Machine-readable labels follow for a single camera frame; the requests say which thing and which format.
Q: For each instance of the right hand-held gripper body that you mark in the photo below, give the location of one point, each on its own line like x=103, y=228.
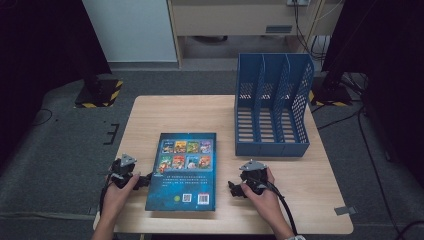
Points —
x=255, y=176

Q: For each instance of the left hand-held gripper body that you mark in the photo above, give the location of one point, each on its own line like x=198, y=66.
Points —
x=124, y=173

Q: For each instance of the blue plastic file rack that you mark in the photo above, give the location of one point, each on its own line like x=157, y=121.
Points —
x=271, y=148

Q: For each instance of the blue picture book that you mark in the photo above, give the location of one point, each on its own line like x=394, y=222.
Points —
x=181, y=180

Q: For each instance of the person's left hand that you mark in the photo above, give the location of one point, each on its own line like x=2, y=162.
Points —
x=115, y=200

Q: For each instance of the person's right hand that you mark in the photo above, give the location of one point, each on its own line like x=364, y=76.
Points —
x=266, y=203

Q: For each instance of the grey tape piece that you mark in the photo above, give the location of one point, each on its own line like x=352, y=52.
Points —
x=92, y=211
x=345, y=210

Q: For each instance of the striped black stand base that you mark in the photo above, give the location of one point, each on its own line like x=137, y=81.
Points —
x=100, y=95
x=330, y=98

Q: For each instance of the white cabinet panel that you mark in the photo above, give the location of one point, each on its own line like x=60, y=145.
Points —
x=133, y=30

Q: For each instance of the beige desk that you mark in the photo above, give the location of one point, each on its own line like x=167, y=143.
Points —
x=233, y=18

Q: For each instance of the black curtain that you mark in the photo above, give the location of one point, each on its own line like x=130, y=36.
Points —
x=390, y=66

